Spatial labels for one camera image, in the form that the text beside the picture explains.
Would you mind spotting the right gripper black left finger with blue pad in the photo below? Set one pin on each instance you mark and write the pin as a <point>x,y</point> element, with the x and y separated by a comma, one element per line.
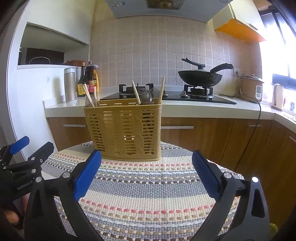
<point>42,221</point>

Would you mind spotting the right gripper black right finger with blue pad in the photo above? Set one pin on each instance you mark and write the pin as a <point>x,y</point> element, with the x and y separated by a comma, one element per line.
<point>251,219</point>

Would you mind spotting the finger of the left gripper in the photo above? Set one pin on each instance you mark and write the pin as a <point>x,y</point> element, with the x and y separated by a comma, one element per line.
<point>19,145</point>
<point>40,156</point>

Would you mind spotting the dark smoky plastic spoon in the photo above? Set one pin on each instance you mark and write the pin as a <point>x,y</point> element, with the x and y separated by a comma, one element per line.
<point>145,97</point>

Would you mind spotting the clear smoky plastic spoon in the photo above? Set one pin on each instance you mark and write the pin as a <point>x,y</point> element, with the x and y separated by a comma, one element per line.
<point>154,93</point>

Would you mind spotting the person's left hand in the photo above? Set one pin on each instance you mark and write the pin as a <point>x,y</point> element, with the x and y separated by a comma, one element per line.
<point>11,213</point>

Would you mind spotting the dark soy sauce bottle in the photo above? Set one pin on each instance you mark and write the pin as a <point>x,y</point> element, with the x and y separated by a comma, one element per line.
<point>81,82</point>

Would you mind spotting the wooden chopstick pair left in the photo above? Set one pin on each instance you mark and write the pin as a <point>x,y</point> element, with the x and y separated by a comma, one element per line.
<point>88,95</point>

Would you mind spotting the steel thermos canister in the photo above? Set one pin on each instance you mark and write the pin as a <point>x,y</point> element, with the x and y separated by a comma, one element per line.
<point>70,84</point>

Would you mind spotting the tan plastic woven basket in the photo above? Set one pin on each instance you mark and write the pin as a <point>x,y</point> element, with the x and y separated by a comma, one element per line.
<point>125,131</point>

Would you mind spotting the striped woven table mat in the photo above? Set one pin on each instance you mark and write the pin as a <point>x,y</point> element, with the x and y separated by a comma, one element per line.
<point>158,200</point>

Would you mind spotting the white electric kettle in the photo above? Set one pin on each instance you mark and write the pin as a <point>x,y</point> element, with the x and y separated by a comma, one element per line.
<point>278,97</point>

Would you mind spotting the beige rice cooker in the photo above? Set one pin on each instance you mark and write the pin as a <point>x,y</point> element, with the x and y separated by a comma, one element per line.
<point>251,88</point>

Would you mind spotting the black gas stove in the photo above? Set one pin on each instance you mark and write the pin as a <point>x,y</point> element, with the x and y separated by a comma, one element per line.
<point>189,93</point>

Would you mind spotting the range hood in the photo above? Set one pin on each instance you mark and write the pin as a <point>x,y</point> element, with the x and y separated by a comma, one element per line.
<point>191,9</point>

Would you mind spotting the black wok with handle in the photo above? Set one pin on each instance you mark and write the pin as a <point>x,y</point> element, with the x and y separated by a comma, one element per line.
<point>201,77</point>

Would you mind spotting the orange wall cabinet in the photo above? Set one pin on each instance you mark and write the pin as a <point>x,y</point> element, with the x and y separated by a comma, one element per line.
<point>241,20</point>

